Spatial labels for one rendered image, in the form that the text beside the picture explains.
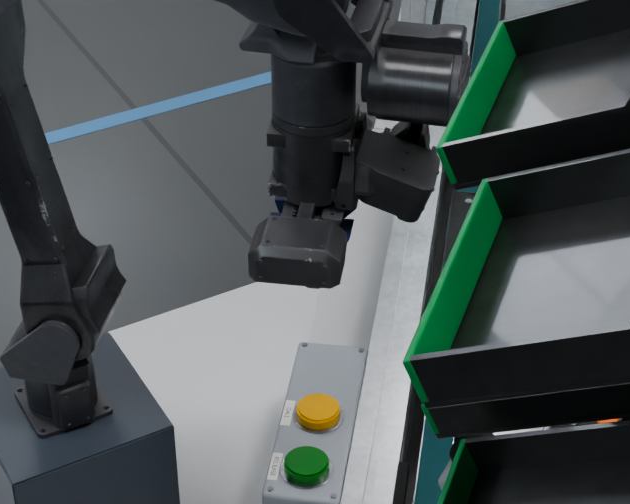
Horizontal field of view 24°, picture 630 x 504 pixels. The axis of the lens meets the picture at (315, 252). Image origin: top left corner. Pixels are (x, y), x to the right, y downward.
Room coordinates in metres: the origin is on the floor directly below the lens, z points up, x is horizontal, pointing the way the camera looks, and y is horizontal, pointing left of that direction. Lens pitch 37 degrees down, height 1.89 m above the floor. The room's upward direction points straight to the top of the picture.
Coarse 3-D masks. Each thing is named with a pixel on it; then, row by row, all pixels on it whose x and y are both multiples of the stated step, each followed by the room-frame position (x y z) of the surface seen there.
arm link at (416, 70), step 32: (288, 0) 0.82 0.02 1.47; (320, 0) 0.81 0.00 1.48; (352, 0) 0.88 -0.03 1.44; (384, 0) 0.87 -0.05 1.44; (320, 32) 0.81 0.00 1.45; (352, 32) 0.81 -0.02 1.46; (384, 32) 0.83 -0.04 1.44; (416, 32) 0.83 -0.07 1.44; (448, 32) 0.83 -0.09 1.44; (384, 64) 0.82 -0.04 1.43; (416, 64) 0.82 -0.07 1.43; (448, 64) 0.82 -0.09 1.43; (384, 96) 0.81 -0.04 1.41; (416, 96) 0.81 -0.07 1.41; (448, 96) 0.80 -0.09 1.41
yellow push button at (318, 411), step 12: (312, 396) 1.00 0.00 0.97; (324, 396) 1.00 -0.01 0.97; (300, 408) 0.98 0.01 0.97; (312, 408) 0.98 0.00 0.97; (324, 408) 0.98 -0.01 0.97; (336, 408) 0.98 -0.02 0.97; (300, 420) 0.98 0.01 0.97; (312, 420) 0.97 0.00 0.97; (324, 420) 0.97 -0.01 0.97; (336, 420) 0.98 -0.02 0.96
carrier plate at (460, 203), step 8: (456, 192) 1.34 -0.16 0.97; (464, 192) 1.34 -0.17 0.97; (472, 192) 1.34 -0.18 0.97; (456, 200) 1.32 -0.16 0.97; (464, 200) 1.32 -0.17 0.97; (472, 200) 1.32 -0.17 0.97; (456, 208) 1.31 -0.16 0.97; (464, 208) 1.31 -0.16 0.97; (448, 216) 1.29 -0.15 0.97; (456, 216) 1.29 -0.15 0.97; (464, 216) 1.29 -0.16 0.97; (448, 224) 1.28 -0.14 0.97; (456, 224) 1.28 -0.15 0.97; (448, 232) 1.26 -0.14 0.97; (456, 232) 1.26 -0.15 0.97; (448, 240) 1.25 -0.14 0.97; (448, 248) 1.23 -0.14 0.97
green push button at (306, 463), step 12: (288, 456) 0.92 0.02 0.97; (300, 456) 0.92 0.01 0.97; (312, 456) 0.92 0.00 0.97; (324, 456) 0.92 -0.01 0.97; (288, 468) 0.91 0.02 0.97; (300, 468) 0.91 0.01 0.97; (312, 468) 0.91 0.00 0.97; (324, 468) 0.91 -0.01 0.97; (300, 480) 0.90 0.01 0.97; (312, 480) 0.90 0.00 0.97
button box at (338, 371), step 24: (312, 360) 1.07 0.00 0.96; (336, 360) 1.07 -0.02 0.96; (360, 360) 1.07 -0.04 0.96; (312, 384) 1.03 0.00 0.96; (336, 384) 1.03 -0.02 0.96; (360, 384) 1.03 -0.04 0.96; (288, 408) 1.00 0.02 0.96; (288, 432) 0.97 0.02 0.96; (312, 432) 0.96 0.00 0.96; (336, 432) 0.97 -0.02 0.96; (336, 456) 0.93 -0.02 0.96; (288, 480) 0.90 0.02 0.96; (336, 480) 0.91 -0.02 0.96
